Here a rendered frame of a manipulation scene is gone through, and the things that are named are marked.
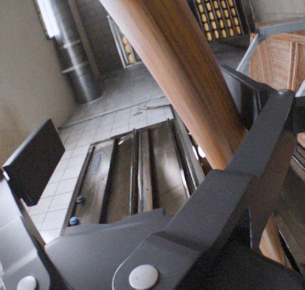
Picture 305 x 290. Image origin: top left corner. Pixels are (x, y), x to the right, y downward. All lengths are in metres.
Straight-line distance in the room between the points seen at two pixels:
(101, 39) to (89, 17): 0.53
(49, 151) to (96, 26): 5.12
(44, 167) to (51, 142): 0.02
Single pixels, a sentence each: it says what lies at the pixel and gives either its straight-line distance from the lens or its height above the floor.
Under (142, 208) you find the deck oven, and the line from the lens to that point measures 1.15.
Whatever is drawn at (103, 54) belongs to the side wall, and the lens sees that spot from 5.29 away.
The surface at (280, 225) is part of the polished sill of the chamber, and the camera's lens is 0.96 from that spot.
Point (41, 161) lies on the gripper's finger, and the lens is 0.17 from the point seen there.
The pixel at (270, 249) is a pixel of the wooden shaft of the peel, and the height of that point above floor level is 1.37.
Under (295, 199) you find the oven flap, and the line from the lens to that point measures 1.07.
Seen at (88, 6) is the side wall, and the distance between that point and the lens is 5.33.
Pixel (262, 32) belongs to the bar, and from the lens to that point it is 1.19.
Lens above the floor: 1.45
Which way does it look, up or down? 5 degrees up
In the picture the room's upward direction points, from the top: 106 degrees counter-clockwise
